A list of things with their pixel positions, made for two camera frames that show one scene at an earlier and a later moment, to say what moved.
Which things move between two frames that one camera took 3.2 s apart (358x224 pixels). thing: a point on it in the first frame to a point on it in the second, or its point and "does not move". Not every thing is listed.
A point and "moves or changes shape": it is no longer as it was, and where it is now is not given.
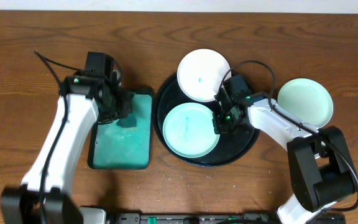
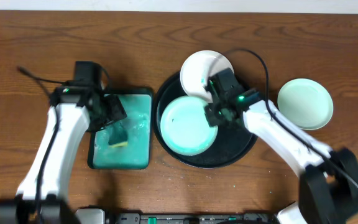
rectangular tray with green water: (125, 143) does not move
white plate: (201, 73) does not move
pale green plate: (307, 100) does not move
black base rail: (170, 218) does not move
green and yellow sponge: (129, 122) to (117, 137)
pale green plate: (188, 130) moves or changes shape
